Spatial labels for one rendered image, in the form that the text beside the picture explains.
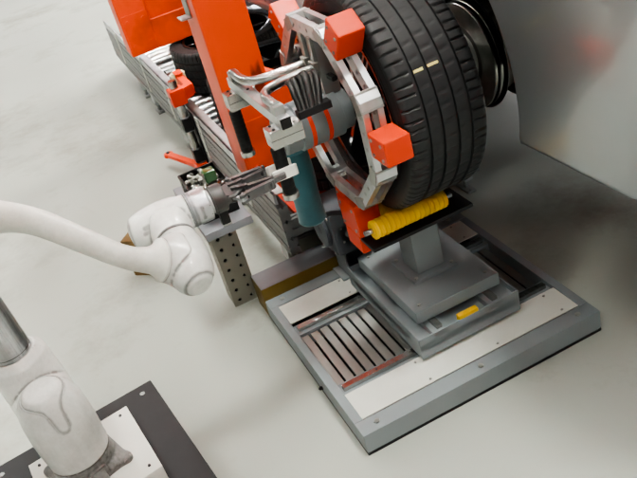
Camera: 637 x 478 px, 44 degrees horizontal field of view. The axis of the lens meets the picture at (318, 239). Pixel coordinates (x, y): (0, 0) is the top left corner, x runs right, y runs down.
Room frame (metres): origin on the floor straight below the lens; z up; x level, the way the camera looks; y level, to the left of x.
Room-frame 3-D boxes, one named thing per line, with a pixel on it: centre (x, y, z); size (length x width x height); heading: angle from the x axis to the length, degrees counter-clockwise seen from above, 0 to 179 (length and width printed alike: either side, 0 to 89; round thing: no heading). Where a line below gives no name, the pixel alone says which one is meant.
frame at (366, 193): (2.05, -0.14, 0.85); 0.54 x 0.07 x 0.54; 16
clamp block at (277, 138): (1.83, 0.01, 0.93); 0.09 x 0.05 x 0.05; 106
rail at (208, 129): (3.73, 0.41, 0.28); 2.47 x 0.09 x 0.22; 16
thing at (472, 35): (2.16, -0.54, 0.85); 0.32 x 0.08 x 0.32; 16
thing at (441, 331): (2.10, -0.31, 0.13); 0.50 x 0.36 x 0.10; 16
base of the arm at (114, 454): (1.48, 0.71, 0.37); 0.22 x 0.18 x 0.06; 34
